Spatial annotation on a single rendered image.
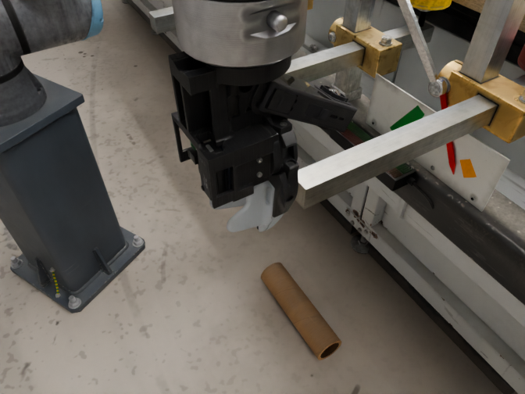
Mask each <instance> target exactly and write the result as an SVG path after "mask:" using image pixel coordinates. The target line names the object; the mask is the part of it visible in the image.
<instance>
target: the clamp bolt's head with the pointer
mask: <svg viewBox="0 0 525 394"><path fill-rule="evenodd" d="M440 78H442V79H443V80H445V82H446V84H447V91H446V92H445V94H444V95H442V96H440V100H441V110H443V109H446V108H448V100H447V95H446V93H448V92H449V90H450V87H451V85H450V82H449V80H448V78H446V77H440ZM429 86H430V93H432V94H434V95H438V94H439V93H440V90H441V89H440V86H439V84H438V83H437V82H433V83H432V84H430V85H429ZM446 145H447V152H448V162H449V166H450V168H451V170H452V173H453V174H455V153H454V148H453V141H451V142H449V143H447V144H446Z"/></svg>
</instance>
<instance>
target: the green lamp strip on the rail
mask: <svg viewBox="0 0 525 394"><path fill-rule="evenodd" d="M347 128H348V129H349V130H350V131H351V132H352V133H354V134H355V135H356V136H358V137H359V138H360V139H362V140H363V141H364V142H366V141H369V140H371V139H372V138H371V137H370V136H369V135H368V134H367V133H365V132H364V131H363V130H361V129H360V128H359V127H357V126H356V125H355V124H354V123H353V122H350V124H349V125H348V127H347ZM396 168H397V169H398V170H400V171H401V172H402V173H403V174H406V173H408V172H409V171H412V169H409V167H408V166H406V165H405V164H404V163H403V164H402V165H399V166H397V167H396Z"/></svg>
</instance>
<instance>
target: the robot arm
mask: <svg viewBox="0 0 525 394"><path fill-rule="evenodd" d="M172 4H173V14H174V19H175V25H176V31H177V40H178V42H179V45H180V47H181V48H182V49H183V50H184V51H183V52H178V53H174V54H172V55H168V59H169V64H170V72H171V77H172V82H173V90H174V95H175V100H176V105H177V112H175V113H171V115H172V120H173V128H174V133H175V137H176V142H177V150H178V154H179V159H180V162H181V163H182V162H184V161H186V160H189V159H191V160H192V161H193V162H194V164H195V165H196V164H198V170H199V173H200V175H201V181H202V186H201V187H202V190H203V191H204V192H205V193H206V194H207V196H208V197H209V204H210V206H211V207H212V208H213V209H215V210H221V209H226V208H232V207H237V206H243V207H242V208H241V209H240V210H239V211H238V212H236V213H235V214H234V215H233V216H232V217H231V218H230V219H229V220H228V221H227V230H228V231H230V232H237V231H243V230H245V229H249V228H252V227H256V228H257V229H258V230H259V232H262V231H266V230H268V229H270V228H271V227H272V226H274V225H275V224H276V223H277V222H278V221H279V219H280V218H281V217H282V216H283V215H284V213H286V212H287V211H288V210H289V208H290V207H291V205H292V203H293V202H294V201H295V199H296V196H297V194H298V168H299V164H298V163H297V160H298V147H297V139H296V135H295V131H294V129H293V127H292V124H291V123H290V122H289V121H288V119H292V120H297V121H301V122H304V123H308V124H313V125H316V126H317V127H321V128H323V129H326V130H335V131H340V132H345V130H346V128H347V127H348V125H349V124H350V122H351V120H352V118H353V117H354V115H355V113H356V111H357V108H355V107H354V106H352V104H351V103H349V102H348V98H347V97H346V96H345V95H343V94H342V93H340V92H339V91H338V90H337V89H335V88H331V87H328V86H326V85H323V84H321V85H320V86H318V85H316V84H312V83H309V82H307V81H304V80H301V79H298V78H296V77H293V76H290V75H287V74H285V73H286V72H287V71H288V69H289V68H290V66H291V56H292V55H294V54H295V53H296V52H297V51H298V50H299V49H300V48H301V47H302V46H303V45H304V43H305V30H306V19H307V8H308V0H172ZM103 22H104V20H103V10H102V3H101V0H0V127H3V126H7V125H10V124H14V123H17V122H19V121H21V120H24V119H26V118H28V117H29V116H32V115H33V114H35V113H36V112H37V111H38V110H39V109H40V108H41V107H42V106H43V105H44V104H45V101H46V98H47V95H46V92H45V89H44V87H43V85H42V83H41V82H40V81H39V80H38V79H37V78H36V77H35V76H34V75H33V74H32V73H31V72H30V71H29V70H28V69H27V68H26V67H25V65H24V63H23V60H22V59H21V56H24V55H27V54H31V53H34V52H40V51H42V50H45V49H49V48H54V47H58V46H61V45H66V44H69V43H73V42H76V41H84V40H86V39H87V38H90V37H93V36H95V35H97V34H99V33H100V32H101V31H102V28H103ZM179 128H180V129H181V130H182V131H183V132H184V134H185V135H186V136H187V138H188V139H189V140H190V143H191V147H189V148H187V149H182V144H181V139H180V131H179Z"/></svg>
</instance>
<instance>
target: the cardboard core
mask: <svg viewBox="0 0 525 394"><path fill-rule="evenodd" d="M261 279H262V281H263V282H264V284H265V285H266V287H267V288H268V289H269V290H270V292H271V293H272V295H273V297H274V298H275V299H276V301H277V302H278V303H279V304H280V306H281V308H282V309H283V311H284V312H285V313H286V314H287V316H288V317H289V319H290V320H291V322H292V324H293V325H294V326H295V327H296V329H297V330H298V332H299V333H300V335H301V336H302V337H303V338H304V340H305V342H306V343H307V344H308V346H309V348H310V349H311V350H312V351H313V353H314V354H315V356H316V357H317V359H318V360H323V359H326V358H327V357H329V356H330V355H331V354H333V353H334V352H335V351H336V350H337V349H338V348H339V347H340V345H341V340H340V339H339V338H338V337H337V335H336V334H335V333H334V331H333V330H332V328H331V327H330V326H329V324H328V323H327V322H326V321H325V320H324V318H323V317H322V316H321V314H320V313H319V311H318V310H317V309H316V308H315V307H314V305H313V304H312V303H311V301H310V300H309V298H308V297H307V296H306V295H305V293H304V292H303V291H302V290H301V288H300V287H299V286H298V284H297V283H296V282H295V280H294V279H293V277H292V276H291V275H290V274H289V273H288V271H287V270H286V269H285V267H284V266H283V264H282V263H273V264H271V265H269V266H268V267H267V268H266V269H265V270H264V271H263V272H262V274H261Z"/></svg>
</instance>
